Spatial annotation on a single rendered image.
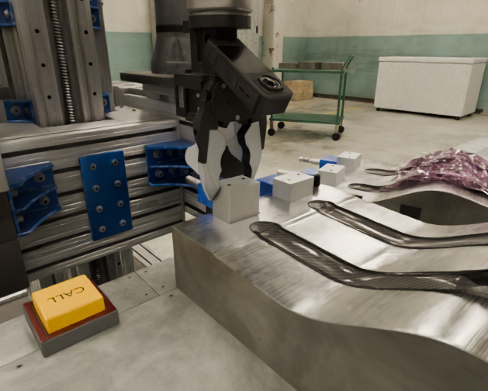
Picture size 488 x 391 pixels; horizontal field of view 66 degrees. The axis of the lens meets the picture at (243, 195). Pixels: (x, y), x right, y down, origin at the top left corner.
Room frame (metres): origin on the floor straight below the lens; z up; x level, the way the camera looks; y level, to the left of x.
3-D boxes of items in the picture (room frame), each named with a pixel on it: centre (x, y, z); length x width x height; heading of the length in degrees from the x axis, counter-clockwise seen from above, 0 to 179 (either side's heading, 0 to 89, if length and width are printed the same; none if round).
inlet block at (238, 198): (0.48, 0.04, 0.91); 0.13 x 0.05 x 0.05; 41
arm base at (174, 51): (0.92, 0.14, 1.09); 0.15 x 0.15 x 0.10
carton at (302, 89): (8.65, -1.21, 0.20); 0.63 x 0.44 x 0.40; 135
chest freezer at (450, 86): (6.77, -3.20, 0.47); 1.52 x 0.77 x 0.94; 45
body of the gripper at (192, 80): (0.47, 0.03, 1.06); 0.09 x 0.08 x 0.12; 41
